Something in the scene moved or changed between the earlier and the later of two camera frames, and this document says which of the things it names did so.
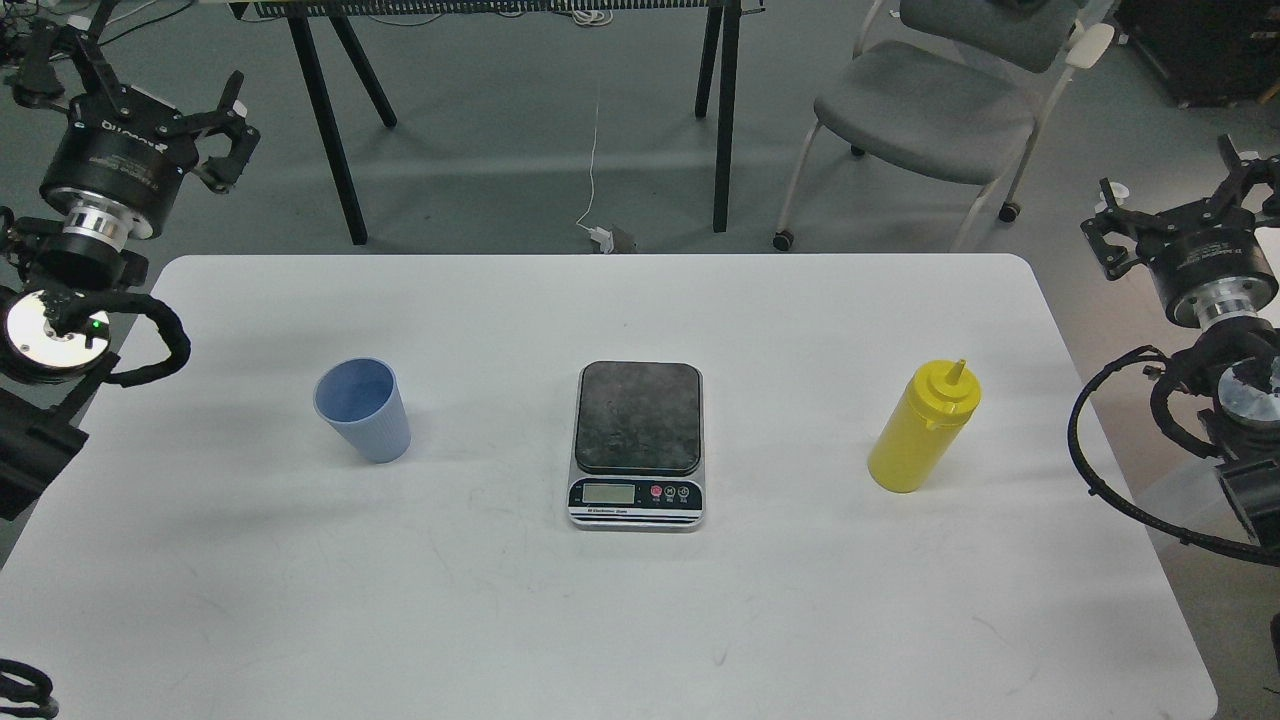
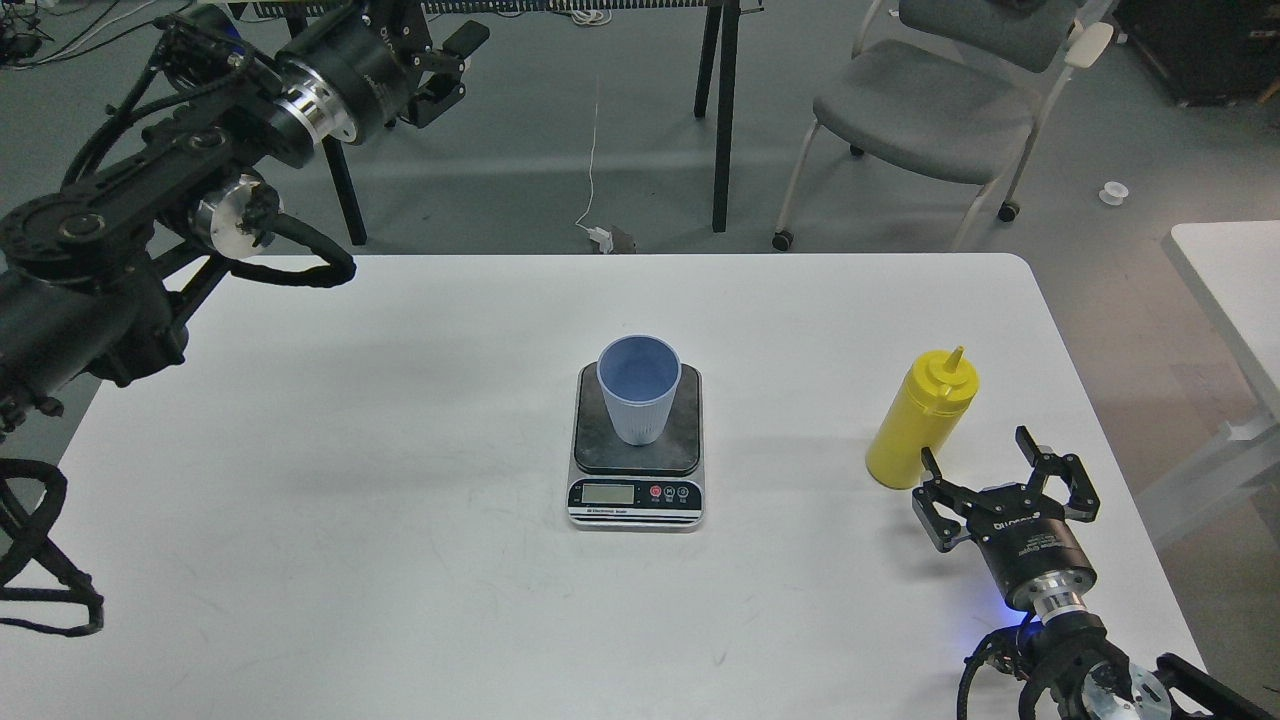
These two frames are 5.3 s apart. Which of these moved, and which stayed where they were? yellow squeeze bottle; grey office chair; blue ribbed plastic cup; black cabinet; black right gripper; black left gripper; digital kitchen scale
Moved: blue ribbed plastic cup; black left gripper; black right gripper
Stayed: yellow squeeze bottle; black cabinet; digital kitchen scale; grey office chair
